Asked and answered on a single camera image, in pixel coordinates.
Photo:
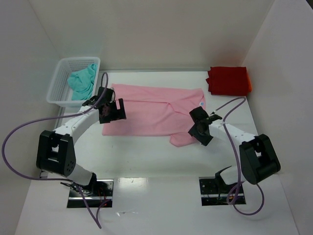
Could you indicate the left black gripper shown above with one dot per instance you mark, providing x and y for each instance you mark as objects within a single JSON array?
[{"x": 113, "y": 110}]

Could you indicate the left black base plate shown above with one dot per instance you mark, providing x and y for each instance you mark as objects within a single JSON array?
[{"x": 102, "y": 195}]

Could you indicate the white plastic basket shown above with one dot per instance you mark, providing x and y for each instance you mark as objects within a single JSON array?
[{"x": 59, "y": 92}]

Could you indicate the teal t shirt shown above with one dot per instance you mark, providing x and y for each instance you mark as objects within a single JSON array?
[{"x": 82, "y": 82}]

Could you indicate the red folded t shirt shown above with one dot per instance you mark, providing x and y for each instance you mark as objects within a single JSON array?
[{"x": 228, "y": 81}]

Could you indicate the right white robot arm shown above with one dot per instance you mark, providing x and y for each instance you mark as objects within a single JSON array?
[{"x": 255, "y": 156}]

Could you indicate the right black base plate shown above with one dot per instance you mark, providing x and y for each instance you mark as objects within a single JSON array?
[{"x": 213, "y": 194}]

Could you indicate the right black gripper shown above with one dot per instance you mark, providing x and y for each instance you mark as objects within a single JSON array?
[{"x": 200, "y": 126}]

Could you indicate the pink polo shirt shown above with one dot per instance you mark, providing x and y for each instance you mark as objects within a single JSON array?
[{"x": 156, "y": 112}]

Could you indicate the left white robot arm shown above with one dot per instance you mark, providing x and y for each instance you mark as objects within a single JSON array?
[{"x": 56, "y": 152}]

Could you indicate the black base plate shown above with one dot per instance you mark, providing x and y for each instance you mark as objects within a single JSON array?
[
  {"x": 102, "y": 195},
  {"x": 213, "y": 194}
]

